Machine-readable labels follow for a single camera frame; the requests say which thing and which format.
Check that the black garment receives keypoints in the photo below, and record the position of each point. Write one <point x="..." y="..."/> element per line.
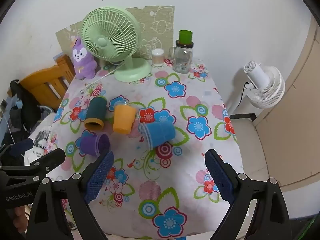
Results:
<point x="25" y="110"/>

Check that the orange cup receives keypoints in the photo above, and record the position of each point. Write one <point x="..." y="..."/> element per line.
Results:
<point x="122" y="120"/>

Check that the purple cup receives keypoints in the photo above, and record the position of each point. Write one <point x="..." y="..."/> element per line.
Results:
<point x="88" y="143"/>

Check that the dark clothes pile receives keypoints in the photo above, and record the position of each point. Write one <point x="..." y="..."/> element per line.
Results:
<point x="12" y="150"/>

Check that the white standing fan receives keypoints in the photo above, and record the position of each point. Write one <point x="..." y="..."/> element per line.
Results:
<point x="270" y="87"/>

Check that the white printed shirt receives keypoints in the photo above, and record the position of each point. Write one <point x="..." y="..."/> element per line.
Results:
<point x="41" y="137"/>

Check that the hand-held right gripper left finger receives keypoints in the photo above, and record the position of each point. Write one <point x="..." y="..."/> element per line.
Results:
<point x="98" y="176"/>

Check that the blue cup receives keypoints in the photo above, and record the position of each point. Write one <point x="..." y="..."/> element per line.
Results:
<point x="161" y="132"/>

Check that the beige cartoon printed board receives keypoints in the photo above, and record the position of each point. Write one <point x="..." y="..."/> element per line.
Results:
<point x="160" y="22"/>

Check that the cotton swab container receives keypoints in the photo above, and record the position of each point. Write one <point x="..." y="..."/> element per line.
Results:
<point x="157" y="58"/>

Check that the person's left hand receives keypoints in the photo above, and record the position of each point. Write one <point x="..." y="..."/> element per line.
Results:
<point x="17" y="218"/>

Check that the dark green cup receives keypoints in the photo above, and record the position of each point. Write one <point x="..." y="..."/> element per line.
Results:
<point x="96" y="108"/>

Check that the glass jar mug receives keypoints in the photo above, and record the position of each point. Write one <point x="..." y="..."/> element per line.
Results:
<point x="182" y="60"/>

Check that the purple plush toy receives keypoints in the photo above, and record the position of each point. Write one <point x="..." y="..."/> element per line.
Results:
<point x="82" y="62"/>

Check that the green desk fan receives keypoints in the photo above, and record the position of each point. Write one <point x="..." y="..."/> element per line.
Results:
<point x="107" y="42"/>

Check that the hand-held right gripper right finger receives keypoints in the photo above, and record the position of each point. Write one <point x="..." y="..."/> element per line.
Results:
<point x="220" y="177"/>

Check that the green transparent cup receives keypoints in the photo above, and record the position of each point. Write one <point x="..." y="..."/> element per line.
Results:
<point x="185" y="37"/>

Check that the wooden chair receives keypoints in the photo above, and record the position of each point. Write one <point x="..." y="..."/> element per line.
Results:
<point x="45" y="85"/>
<point x="65" y="65"/>

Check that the clear plastic cup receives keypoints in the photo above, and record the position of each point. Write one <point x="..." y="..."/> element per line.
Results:
<point x="117" y="103"/>

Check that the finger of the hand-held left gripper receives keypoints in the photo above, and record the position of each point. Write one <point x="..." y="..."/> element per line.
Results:
<point x="51" y="157"/>

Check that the beige wooden cabinet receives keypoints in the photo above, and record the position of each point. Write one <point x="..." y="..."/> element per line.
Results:
<point x="295" y="130"/>

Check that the floral tablecloth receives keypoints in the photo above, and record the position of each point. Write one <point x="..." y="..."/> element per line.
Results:
<point x="175" y="160"/>

